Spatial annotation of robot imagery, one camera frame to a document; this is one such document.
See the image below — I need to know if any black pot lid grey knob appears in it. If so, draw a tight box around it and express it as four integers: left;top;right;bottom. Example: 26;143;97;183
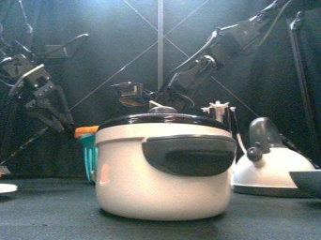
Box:
97;105;230;131

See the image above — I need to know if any orange toy piece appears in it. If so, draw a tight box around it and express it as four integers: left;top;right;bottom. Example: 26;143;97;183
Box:
73;125;101;140

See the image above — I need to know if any white and black toy mixer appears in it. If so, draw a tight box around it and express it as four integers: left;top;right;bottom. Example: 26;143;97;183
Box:
199;100;243;158

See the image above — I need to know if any teal plastic toy holder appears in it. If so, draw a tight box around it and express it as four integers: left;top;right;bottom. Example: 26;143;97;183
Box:
78;134;100;184

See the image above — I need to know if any white plate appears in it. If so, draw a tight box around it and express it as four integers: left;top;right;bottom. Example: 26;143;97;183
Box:
0;183;18;195

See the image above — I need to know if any grey bowl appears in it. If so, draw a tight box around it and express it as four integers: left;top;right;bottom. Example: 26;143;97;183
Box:
288;169;321;200

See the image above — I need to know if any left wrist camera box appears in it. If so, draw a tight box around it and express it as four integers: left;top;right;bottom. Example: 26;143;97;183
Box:
0;54;36;78

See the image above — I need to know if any vertical metal frame pole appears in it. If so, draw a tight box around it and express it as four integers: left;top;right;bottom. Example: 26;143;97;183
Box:
156;0;165;92

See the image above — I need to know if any white toy pot black handle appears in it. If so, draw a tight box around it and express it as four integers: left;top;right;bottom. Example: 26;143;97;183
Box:
93;122;238;222

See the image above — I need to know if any white kettle grey handle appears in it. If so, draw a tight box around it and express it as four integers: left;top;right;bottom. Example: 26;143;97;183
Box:
230;116;321;199

